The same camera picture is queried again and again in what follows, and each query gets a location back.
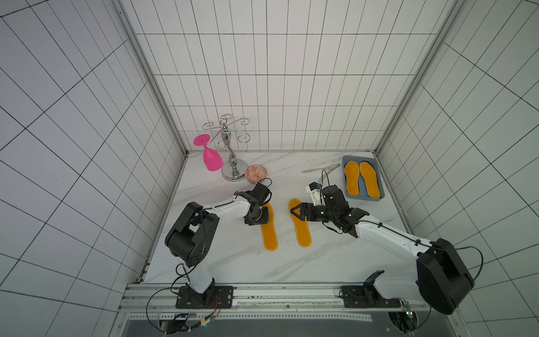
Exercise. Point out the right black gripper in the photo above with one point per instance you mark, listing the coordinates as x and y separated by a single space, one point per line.
310 211

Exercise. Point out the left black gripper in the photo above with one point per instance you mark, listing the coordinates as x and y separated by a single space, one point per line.
264 220

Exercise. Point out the yellow insole bottom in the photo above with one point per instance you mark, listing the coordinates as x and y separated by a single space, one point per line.
269 234

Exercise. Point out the yellow insole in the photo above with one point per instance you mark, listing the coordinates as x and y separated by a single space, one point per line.
351 171
370 178
303 235
269 234

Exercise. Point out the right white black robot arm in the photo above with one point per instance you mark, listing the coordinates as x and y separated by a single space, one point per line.
434 271

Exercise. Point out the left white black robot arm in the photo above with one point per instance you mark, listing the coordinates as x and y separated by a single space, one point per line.
192 234

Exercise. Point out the blue storage box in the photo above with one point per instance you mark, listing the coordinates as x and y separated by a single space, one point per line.
362 187

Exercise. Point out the silver metal glass rack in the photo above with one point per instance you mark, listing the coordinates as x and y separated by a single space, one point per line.
235 168

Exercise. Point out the pink plastic wine glass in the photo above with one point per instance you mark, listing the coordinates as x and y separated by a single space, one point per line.
212 160

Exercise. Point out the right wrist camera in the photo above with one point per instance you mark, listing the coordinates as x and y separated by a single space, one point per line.
314 190

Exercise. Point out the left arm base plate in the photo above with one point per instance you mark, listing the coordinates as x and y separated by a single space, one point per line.
213 297

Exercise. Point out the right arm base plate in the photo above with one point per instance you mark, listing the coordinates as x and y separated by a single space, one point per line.
359 296

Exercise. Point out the aluminium mounting rail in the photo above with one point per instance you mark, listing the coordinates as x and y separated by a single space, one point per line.
156 303

